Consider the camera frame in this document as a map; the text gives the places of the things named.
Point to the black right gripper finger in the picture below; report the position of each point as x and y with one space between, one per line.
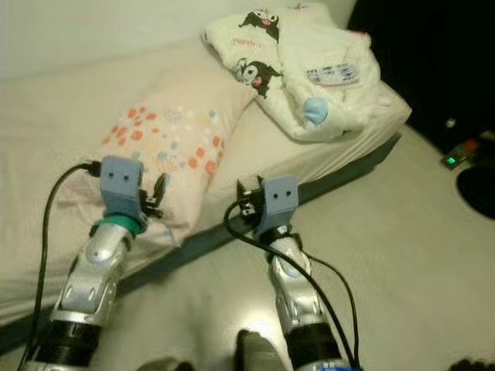
244 192
259 184

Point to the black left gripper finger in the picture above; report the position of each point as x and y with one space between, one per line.
158 188

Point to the pink dotted pillow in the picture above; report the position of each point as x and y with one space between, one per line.
186 131

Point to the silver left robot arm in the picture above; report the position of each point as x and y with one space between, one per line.
93 278

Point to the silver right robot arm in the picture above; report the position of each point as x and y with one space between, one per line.
298 294

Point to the bed with cream sheet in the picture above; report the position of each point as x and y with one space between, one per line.
62 116

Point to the grey right robot leg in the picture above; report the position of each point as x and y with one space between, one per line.
261 354

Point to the grey robot leg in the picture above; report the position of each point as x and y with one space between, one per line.
166 365
261 354

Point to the grey left robot leg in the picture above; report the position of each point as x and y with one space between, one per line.
166 365

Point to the device with green light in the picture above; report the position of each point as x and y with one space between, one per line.
458 157

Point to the black round base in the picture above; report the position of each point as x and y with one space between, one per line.
478 187

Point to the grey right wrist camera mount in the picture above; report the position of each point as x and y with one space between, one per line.
280 202

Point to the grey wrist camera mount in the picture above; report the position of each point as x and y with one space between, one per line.
121 185
280 202

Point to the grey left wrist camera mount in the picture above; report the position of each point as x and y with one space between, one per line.
121 185

